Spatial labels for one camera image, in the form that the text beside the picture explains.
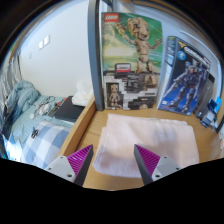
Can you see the black laptop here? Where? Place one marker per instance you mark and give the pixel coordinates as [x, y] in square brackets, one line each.
[68, 108]

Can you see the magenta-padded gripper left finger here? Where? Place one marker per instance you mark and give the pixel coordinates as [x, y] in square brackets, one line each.
[61, 166]

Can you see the pale pink towel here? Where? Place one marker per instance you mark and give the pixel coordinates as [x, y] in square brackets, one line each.
[150, 133]

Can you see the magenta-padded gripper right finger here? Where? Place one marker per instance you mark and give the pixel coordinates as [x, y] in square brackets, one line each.
[163, 166]

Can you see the green tree-figure toy box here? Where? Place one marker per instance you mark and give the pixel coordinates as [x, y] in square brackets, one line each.
[133, 50]

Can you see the white wall switch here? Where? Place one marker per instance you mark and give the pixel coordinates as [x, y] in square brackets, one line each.
[46, 40]
[41, 45]

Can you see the grey metal desk frame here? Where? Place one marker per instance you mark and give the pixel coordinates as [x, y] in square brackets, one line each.
[95, 66]

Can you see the white plastic bag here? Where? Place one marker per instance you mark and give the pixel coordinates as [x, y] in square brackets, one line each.
[82, 95]

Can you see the blue robot model kit box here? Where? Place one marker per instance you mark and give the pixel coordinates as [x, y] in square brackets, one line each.
[183, 80]

